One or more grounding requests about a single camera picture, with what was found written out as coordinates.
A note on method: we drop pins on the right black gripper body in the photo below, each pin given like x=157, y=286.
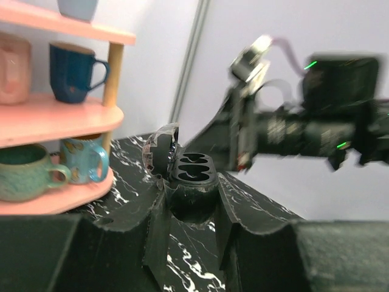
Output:
x=276, y=132

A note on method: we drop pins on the green ceramic mug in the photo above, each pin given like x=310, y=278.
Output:
x=27, y=172

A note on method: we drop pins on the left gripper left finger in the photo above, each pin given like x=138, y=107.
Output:
x=125, y=251

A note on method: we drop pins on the dark blue mug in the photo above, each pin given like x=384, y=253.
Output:
x=71, y=68

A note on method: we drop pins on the pink mug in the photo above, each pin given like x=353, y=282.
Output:
x=16, y=69

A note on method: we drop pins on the light blue ceramic mug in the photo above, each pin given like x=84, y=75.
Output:
x=85, y=157

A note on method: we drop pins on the pink three-tier wooden shelf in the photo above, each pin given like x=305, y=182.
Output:
x=44, y=120

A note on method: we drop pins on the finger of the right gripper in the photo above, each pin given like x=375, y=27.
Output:
x=214, y=139

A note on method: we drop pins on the right light blue tumbler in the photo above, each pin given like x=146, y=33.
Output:
x=83, y=10

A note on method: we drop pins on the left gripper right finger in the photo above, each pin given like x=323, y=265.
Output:
x=259, y=251

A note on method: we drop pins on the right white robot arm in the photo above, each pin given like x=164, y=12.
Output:
x=338, y=112

